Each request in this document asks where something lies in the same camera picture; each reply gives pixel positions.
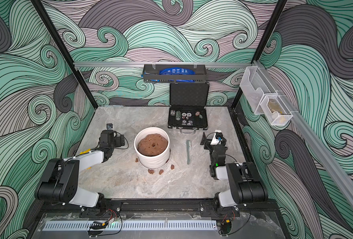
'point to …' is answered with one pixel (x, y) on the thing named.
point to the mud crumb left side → (136, 160)
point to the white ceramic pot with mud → (152, 147)
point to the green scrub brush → (188, 145)
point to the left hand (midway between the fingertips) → (115, 135)
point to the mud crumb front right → (172, 167)
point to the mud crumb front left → (150, 171)
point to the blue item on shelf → (177, 70)
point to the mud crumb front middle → (161, 171)
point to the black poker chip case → (188, 102)
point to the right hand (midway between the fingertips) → (215, 134)
